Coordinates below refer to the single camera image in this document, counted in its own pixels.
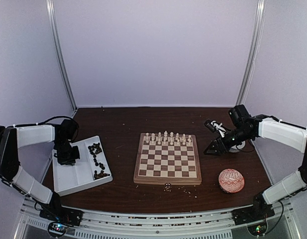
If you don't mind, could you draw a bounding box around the dark chess pieces upper pile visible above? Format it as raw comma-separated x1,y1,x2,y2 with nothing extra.
88,142,102,158

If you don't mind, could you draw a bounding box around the white ceramic bowl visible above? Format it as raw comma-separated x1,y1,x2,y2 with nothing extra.
229,141,245,153

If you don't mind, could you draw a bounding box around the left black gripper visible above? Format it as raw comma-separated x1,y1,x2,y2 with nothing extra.
54,139,80,165

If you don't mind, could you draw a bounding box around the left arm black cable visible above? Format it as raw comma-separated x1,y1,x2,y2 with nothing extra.
36,115,79,140

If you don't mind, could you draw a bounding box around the aluminium corner post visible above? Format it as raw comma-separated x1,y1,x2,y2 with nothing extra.
236,0,266,105
46,0,78,113

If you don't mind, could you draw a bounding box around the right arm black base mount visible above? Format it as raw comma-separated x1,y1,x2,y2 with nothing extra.
231,206,275,226

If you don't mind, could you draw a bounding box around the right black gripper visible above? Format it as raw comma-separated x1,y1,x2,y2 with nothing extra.
204,126,253,156

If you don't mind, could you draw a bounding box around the left aluminium corner post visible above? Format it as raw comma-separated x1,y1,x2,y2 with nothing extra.
46,0,78,113

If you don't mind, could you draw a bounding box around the wooden chess board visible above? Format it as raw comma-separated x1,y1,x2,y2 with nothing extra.
133,133,202,185

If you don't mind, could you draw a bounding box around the right wrist camera with cable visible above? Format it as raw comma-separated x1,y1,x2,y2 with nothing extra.
204,119,227,137

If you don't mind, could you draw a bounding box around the white plastic divided tray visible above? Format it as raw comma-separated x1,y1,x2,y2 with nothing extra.
52,135,113,196

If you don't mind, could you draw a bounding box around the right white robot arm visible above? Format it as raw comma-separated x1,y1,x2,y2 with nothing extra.
204,105,307,220

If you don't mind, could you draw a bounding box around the right aluminium corner post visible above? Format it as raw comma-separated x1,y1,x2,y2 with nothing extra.
236,0,266,105

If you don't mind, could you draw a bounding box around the dark chess pieces lower pile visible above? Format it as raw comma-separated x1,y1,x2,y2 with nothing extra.
94,157,110,180

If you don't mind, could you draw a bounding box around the aluminium front rail frame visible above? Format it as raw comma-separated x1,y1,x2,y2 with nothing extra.
18,195,293,239

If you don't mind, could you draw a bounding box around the red patterned bowl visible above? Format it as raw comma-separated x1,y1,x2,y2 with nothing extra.
218,168,245,194

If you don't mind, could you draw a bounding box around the white chess pieces group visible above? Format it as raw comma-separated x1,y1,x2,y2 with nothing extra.
140,131,195,146

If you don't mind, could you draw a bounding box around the dark chess pieces pile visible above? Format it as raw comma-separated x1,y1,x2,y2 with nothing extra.
94,157,110,180
88,142,102,158

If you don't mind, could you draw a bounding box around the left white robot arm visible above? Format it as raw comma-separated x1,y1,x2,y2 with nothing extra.
0,117,80,221

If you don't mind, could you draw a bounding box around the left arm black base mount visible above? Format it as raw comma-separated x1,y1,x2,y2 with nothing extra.
39,207,84,227

